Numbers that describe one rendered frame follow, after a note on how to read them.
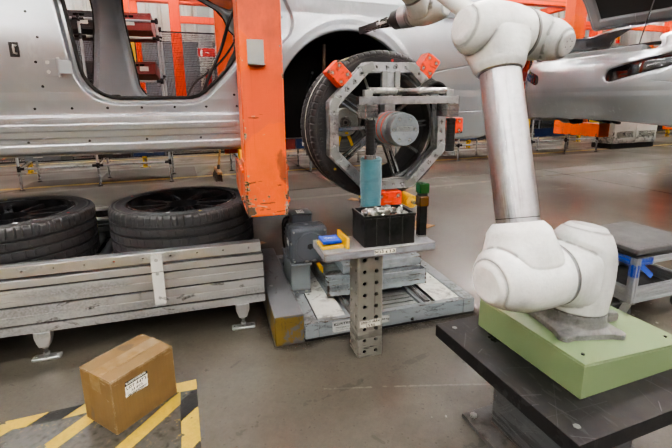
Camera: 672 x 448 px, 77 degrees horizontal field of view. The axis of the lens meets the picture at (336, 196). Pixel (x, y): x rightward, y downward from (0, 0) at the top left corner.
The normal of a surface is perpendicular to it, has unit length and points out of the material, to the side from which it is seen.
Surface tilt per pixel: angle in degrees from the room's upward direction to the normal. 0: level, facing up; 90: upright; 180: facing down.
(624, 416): 0
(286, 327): 90
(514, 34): 78
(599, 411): 0
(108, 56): 92
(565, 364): 90
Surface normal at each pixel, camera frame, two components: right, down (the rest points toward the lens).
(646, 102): -0.62, 0.40
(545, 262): 0.30, -0.18
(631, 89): -0.76, 0.16
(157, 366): 0.87, 0.10
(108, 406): -0.50, 0.19
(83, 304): 0.29, 0.21
